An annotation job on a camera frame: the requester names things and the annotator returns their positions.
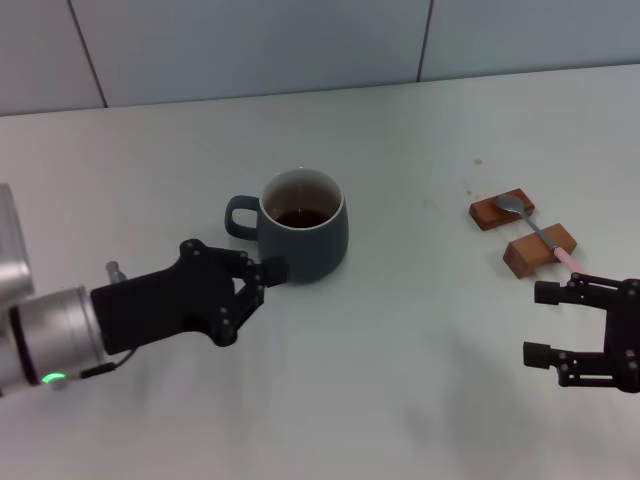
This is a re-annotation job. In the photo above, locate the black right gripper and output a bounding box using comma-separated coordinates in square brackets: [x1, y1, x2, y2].
[522, 273, 640, 394]

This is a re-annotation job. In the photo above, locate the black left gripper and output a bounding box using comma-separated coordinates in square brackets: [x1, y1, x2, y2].
[91, 239, 290, 349]

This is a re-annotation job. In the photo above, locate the dark grey ceramic cup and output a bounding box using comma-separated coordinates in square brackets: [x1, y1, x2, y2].
[224, 168, 350, 285]

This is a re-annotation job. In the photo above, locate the metal spoon with pink handle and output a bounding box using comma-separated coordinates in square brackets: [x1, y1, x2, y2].
[493, 194, 590, 275]

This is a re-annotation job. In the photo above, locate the tall brown wooden rest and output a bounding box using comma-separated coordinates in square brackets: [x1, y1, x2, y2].
[502, 223, 578, 279]

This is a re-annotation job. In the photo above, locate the flat brown wooden rest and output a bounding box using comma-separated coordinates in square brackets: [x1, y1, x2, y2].
[468, 187, 537, 232]

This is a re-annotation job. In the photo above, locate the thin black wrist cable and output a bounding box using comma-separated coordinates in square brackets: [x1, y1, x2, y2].
[79, 348, 137, 380]

